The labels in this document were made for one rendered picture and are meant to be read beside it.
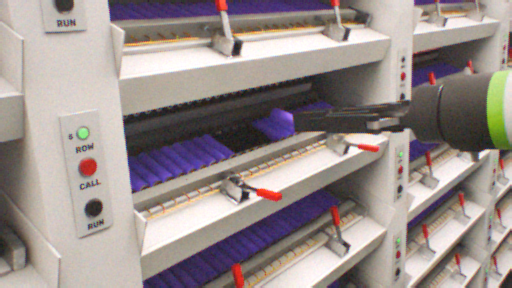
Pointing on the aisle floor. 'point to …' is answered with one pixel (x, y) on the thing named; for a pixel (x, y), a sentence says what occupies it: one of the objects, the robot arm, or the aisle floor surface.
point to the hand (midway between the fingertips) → (317, 120)
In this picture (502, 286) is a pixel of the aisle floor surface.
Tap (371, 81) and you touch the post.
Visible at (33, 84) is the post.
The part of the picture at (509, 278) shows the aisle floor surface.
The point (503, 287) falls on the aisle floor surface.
